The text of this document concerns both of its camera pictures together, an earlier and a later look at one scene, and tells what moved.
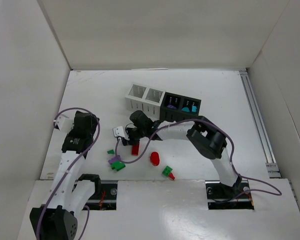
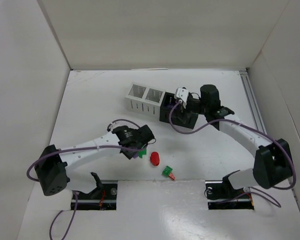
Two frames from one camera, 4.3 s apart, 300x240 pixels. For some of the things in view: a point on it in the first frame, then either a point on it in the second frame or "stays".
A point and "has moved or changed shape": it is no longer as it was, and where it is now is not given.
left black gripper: [81, 120] -> [134, 149]
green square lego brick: [167, 171] stays
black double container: [175, 107] stays
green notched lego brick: [118, 165] has moved or changed shape
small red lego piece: [171, 176] stays
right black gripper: [132, 134] -> [184, 113]
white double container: [144, 99] stays
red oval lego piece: [154, 158] stays
